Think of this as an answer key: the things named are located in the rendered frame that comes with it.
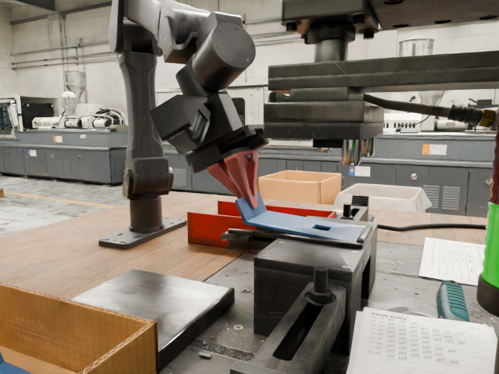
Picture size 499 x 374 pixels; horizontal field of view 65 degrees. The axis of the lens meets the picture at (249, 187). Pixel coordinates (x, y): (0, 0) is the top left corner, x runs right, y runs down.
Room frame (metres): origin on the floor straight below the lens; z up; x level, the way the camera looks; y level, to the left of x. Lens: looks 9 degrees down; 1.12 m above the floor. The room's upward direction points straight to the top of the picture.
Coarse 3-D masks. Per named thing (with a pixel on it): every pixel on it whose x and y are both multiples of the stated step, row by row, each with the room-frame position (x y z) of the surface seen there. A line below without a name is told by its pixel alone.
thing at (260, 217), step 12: (240, 204) 0.48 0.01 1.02; (252, 216) 0.49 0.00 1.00; (264, 216) 0.50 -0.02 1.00; (276, 216) 0.51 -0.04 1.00; (288, 216) 0.51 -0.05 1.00; (300, 216) 0.52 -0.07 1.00; (264, 228) 0.46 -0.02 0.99; (276, 228) 0.46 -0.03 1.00; (288, 228) 0.46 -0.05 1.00; (300, 228) 0.46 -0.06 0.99; (312, 228) 0.47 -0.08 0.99; (324, 228) 0.48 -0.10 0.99; (336, 228) 0.47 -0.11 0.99; (348, 228) 0.47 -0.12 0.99; (360, 228) 0.48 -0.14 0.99; (348, 240) 0.42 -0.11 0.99
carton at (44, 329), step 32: (0, 288) 0.35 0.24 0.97; (0, 320) 0.35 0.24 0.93; (32, 320) 0.33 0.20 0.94; (64, 320) 0.31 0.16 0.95; (96, 320) 0.30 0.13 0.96; (128, 320) 0.28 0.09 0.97; (32, 352) 0.33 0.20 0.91; (64, 352) 0.31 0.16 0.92; (96, 352) 0.30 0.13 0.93; (128, 352) 0.25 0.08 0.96
